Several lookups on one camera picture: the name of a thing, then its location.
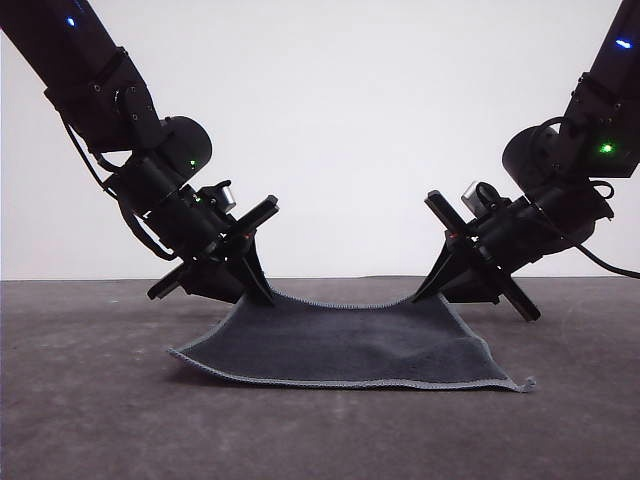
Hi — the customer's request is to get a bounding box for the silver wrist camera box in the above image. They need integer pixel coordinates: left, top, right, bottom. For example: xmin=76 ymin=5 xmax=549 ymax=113
xmin=459 ymin=181 xmax=494 ymax=216
xmin=212 ymin=180 xmax=237 ymax=210

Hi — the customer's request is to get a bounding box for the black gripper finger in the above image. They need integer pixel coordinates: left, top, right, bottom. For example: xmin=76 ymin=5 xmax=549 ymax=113
xmin=441 ymin=264 xmax=507 ymax=307
xmin=230 ymin=232 xmax=278 ymax=308
xmin=409 ymin=234 xmax=474 ymax=305
xmin=178 ymin=258 xmax=250 ymax=305

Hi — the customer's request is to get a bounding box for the grey table cloth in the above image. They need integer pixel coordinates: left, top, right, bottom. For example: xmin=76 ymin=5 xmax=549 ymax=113
xmin=0 ymin=275 xmax=640 ymax=480

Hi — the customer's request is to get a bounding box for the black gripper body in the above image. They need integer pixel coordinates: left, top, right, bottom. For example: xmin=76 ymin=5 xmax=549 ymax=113
xmin=144 ymin=187 xmax=280 ymax=302
xmin=423 ymin=189 xmax=564 ymax=324

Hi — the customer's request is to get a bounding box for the purple towel with grey hem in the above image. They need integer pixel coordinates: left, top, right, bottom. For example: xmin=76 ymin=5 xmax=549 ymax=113
xmin=167 ymin=291 xmax=538 ymax=395

